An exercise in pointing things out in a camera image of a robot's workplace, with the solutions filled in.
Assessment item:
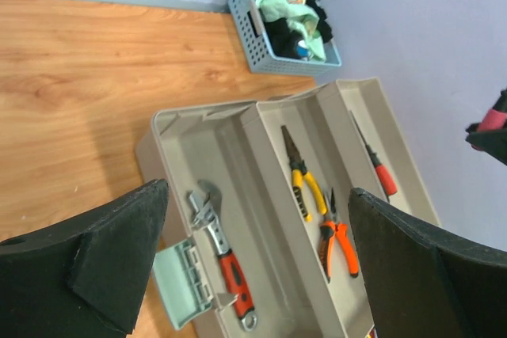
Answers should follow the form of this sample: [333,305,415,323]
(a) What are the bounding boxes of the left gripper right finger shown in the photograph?
[348,188,506,337]

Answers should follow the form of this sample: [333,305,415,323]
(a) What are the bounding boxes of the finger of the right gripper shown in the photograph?
[465,89,506,165]

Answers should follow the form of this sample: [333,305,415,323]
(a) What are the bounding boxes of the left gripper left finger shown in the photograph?
[1,180,169,337]

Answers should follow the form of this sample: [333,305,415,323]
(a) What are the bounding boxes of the orange handled pliers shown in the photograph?
[318,187,360,283]

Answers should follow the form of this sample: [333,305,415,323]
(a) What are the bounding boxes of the red handled screwdriver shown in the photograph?
[349,112,398,200]

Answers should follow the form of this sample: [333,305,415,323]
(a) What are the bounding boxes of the red handled adjustable wrench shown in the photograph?
[188,179,258,332]

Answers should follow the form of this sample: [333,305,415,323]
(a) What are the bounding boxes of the yellow handled pliers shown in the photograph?
[280,125,327,222]

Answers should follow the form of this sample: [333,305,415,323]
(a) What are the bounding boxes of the grey plastic tool box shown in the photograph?
[135,78,439,337]

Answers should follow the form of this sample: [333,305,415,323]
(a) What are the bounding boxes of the black cloth in basket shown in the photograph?
[266,0,333,61]

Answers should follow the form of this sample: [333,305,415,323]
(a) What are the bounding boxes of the green cloth in basket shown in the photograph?
[254,0,326,62]

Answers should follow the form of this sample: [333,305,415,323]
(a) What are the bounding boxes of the blue plastic basket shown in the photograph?
[228,0,341,77]

